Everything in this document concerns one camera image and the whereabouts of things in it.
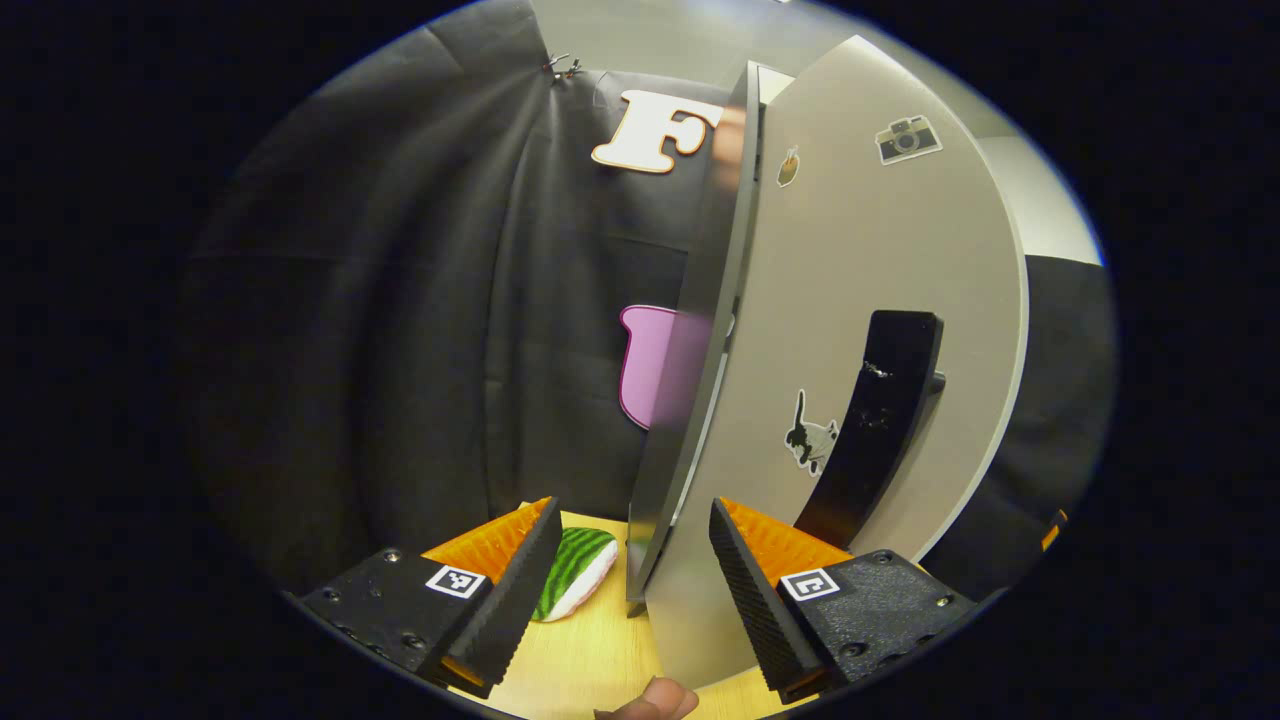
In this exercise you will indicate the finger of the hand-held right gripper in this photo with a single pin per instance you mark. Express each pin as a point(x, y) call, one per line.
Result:
point(1053, 530)

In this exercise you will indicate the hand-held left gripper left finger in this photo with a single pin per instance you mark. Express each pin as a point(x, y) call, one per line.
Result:
point(515, 590)

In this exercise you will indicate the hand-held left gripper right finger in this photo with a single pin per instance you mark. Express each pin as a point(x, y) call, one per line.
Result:
point(760, 600)

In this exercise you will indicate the white shoe cabinet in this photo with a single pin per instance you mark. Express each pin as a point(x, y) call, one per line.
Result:
point(700, 330)

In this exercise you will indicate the white cabinet door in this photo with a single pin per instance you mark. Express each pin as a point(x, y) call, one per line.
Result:
point(900, 250)

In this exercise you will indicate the green striped plush toy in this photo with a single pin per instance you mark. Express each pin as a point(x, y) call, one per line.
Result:
point(575, 570)

